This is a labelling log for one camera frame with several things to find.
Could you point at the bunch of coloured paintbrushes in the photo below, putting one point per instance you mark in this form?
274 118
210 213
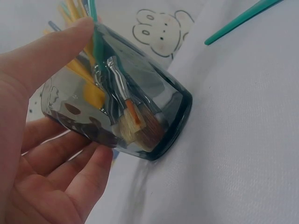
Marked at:
130 121

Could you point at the grey glass cup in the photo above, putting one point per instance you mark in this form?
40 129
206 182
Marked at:
163 98

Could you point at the person's left hand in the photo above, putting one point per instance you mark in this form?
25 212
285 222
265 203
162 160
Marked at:
28 186

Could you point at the person's left thumb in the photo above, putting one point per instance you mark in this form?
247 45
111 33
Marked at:
63 44

